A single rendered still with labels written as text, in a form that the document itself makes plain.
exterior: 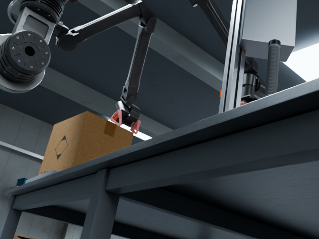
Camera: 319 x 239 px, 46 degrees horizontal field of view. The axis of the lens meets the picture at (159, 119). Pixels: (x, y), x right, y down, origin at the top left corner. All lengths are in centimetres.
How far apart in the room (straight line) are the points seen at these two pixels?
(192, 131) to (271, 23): 67
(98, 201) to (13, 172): 664
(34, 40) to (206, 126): 76
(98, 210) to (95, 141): 54
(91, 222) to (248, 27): 76
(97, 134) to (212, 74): 311
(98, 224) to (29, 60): 55
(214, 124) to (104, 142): 94
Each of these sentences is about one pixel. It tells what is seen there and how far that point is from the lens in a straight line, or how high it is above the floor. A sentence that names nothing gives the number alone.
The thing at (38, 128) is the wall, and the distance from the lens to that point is 794.
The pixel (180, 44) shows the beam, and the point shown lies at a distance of 427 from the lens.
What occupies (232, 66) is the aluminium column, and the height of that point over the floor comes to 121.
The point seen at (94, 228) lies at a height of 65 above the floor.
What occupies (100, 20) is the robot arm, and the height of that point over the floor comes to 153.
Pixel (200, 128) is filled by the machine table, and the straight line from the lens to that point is 68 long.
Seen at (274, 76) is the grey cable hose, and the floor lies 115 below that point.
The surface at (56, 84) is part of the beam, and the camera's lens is 573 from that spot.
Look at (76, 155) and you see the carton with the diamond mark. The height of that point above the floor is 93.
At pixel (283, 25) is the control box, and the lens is 130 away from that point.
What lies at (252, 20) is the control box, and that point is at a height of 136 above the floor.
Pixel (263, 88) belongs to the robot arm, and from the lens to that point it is 160.
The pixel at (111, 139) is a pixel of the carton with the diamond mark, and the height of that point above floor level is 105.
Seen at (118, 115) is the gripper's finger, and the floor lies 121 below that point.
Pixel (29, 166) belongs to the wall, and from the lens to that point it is 776.
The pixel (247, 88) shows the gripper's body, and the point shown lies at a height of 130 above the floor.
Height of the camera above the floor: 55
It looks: 23 degrees up
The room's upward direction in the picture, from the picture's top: 11 degrees clockwise
